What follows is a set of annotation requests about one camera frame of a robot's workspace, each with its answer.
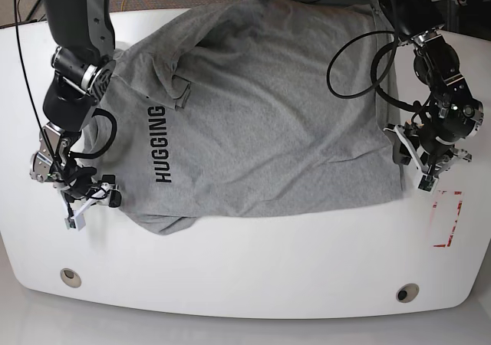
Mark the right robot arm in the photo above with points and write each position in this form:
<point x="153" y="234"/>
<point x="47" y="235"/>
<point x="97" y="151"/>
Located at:
<point x="83" y="64"/>

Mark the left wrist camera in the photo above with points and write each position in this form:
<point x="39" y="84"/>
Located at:
<point x="428" y="183"/>

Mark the table cable grommet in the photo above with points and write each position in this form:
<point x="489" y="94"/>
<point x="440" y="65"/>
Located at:
<point x="407" y="293"/>
<point x="70" y="278"/>

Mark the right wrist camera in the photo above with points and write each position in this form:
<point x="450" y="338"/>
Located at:
<point x="76" y="222"/>

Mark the right table cable grommet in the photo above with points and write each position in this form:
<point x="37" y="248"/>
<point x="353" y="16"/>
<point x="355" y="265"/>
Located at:
<point x="407" y="293"/>

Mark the red tape rectangle marking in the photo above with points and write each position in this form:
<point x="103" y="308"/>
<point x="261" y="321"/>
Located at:
<point x="444" y="216"/>

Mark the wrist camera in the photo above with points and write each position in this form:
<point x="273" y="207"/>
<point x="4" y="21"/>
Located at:
<point x="76" y="222"/>
<point x="428" y="183"/>

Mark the grey t-shirt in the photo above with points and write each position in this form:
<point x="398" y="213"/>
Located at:
<point x="249" y="109"/>

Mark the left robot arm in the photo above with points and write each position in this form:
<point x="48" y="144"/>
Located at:
<point x="450" y="113"/>

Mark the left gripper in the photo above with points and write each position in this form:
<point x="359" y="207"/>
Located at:
<point x="420" y="145"/>

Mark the black tripod stand leg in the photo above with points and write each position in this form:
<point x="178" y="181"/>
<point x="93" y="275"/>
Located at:
<point x="33" y="10"/>

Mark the left table cable grommet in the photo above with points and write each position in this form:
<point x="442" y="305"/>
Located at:
<point x="70" y="278"/>

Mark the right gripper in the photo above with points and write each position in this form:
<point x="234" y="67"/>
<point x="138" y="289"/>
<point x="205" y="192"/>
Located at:
<point x="84" y="188"/>

